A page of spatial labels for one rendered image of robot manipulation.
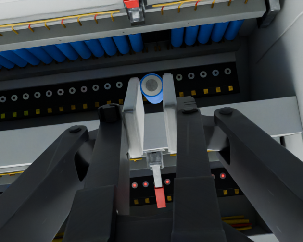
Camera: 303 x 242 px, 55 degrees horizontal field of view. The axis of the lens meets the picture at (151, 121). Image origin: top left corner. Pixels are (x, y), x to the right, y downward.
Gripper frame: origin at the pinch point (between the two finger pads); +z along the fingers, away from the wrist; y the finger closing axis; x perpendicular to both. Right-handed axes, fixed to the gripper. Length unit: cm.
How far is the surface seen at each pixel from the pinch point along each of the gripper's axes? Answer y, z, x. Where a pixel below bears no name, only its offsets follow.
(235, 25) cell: 11.5, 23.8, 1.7
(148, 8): 0.1, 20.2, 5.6
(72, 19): -9.5, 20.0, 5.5
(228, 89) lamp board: 11.4, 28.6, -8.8
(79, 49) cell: -10.6, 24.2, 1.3
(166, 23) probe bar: 2.0, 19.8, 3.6
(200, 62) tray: 7.4, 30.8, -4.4
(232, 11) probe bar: 10.2, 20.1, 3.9
